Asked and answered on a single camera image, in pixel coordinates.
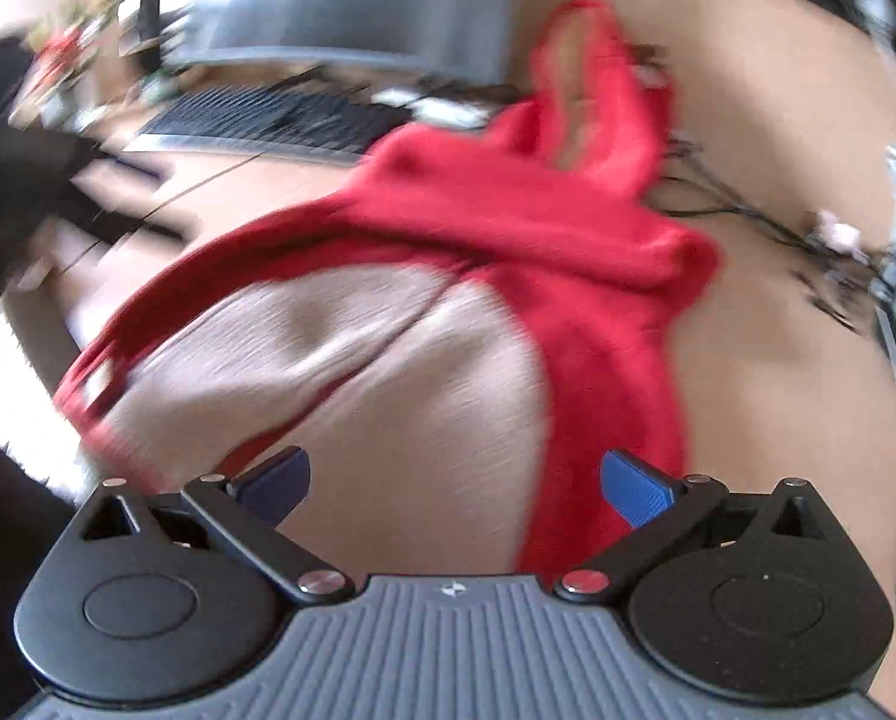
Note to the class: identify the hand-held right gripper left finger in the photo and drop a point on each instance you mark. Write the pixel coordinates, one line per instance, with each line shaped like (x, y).
(279, 487)

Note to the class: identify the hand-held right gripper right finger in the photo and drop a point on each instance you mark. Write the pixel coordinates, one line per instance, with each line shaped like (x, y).
(635, 495)

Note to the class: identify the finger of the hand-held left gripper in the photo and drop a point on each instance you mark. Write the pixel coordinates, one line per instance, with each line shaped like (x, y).
(140, 229)
(132, 169)

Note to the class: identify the red fleece jacket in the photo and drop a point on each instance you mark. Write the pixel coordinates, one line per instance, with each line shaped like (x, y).
(553, 240)

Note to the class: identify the green and red decoration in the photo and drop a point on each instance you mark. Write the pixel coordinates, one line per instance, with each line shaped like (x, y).
(65, 52)

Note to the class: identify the black keyboard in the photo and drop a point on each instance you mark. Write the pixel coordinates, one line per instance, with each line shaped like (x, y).
(268, 120)

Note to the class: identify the black computer monitor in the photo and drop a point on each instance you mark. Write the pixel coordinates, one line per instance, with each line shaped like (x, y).
(343, 7)

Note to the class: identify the white computer mouse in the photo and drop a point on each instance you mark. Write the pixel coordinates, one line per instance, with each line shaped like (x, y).
(399, 97)

